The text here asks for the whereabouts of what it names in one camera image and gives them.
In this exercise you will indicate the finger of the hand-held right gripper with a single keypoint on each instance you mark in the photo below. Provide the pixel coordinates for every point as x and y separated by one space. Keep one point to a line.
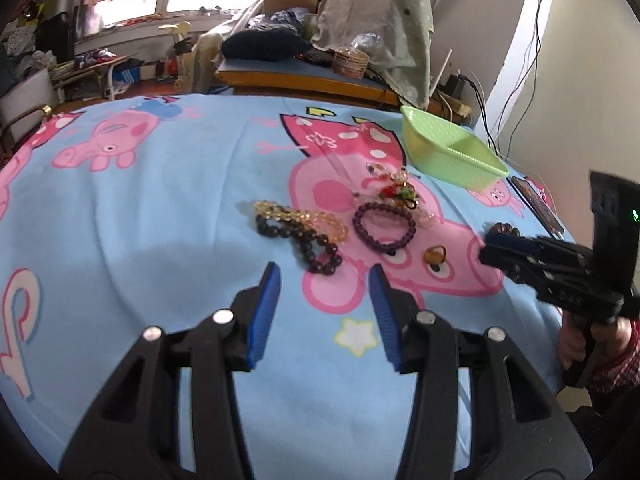
515 242
525 270

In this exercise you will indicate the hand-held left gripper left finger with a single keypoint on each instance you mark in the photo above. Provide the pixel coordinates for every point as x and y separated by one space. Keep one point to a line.
265 310

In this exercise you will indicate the round wicker box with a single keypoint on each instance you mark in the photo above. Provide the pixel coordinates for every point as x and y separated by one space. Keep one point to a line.
349 62

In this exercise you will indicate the person's right forearm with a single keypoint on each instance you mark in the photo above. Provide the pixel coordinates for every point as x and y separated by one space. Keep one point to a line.
620 377

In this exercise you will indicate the blue cartoon pig blanket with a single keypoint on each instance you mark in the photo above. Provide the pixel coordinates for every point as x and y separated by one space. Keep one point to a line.
150 210

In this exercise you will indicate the white chair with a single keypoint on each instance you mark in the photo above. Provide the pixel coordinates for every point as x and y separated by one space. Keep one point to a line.
27 95

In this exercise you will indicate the wooden desk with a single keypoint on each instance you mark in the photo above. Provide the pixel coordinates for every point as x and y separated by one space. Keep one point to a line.
300 80

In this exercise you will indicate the dark smartphone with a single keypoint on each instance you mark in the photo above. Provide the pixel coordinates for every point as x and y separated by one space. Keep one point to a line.
535 202

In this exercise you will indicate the clear plastic bag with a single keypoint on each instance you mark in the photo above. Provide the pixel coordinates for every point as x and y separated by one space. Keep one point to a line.
366 41

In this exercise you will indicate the beige power strip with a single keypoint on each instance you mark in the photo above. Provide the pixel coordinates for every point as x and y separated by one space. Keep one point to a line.
456 107

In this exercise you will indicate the grey-green dotted cloth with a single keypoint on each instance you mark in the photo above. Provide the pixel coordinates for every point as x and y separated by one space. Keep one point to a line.
380 10

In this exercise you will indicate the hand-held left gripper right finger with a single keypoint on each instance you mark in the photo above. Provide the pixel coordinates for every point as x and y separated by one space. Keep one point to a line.
385 320

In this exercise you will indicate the small school desk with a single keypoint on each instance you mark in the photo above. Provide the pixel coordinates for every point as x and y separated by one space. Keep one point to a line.
92 67

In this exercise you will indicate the dark cushion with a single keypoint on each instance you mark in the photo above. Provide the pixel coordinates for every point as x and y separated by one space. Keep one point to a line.
265 45

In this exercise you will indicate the person's right hand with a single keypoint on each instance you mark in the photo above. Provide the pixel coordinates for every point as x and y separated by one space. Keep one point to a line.
566 345

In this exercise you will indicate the black power adapter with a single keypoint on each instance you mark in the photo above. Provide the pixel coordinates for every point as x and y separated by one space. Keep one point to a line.
456 85

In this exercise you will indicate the blue patterned clothes pile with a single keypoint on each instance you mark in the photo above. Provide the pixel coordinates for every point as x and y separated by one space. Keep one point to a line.
280 19

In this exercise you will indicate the green plastic basket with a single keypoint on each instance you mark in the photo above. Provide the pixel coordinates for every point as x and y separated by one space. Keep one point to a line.
450 152

